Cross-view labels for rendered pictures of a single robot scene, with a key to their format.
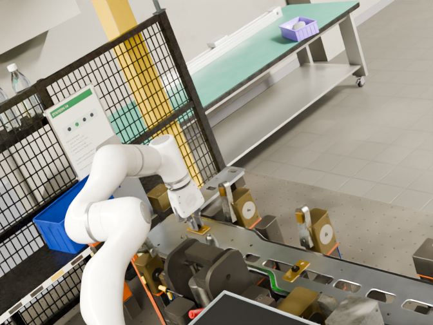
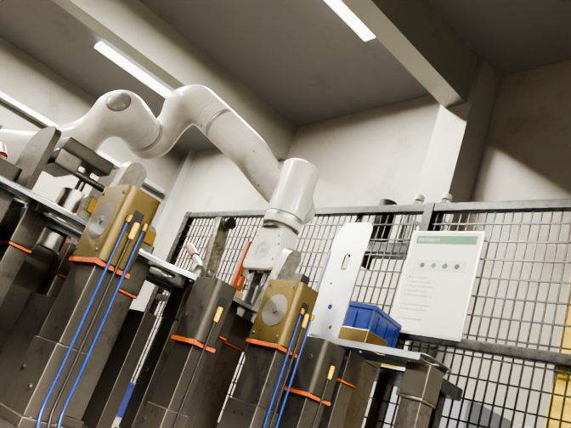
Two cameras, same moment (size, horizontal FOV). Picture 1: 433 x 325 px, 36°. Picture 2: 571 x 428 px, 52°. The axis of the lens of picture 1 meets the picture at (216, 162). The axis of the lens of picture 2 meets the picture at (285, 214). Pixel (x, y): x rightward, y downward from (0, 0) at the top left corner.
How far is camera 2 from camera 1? 248 cm
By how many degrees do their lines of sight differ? 94
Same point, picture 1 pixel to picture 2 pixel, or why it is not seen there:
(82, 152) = (415, 299)
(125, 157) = (193, 92)
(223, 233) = not seen: hidden behind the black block
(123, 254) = (84, 121)
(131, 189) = (336, 297)
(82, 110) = (449, 255)
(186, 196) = (261, 241)
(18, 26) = not seen: outside the picture
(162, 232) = not seen: hidden behind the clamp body
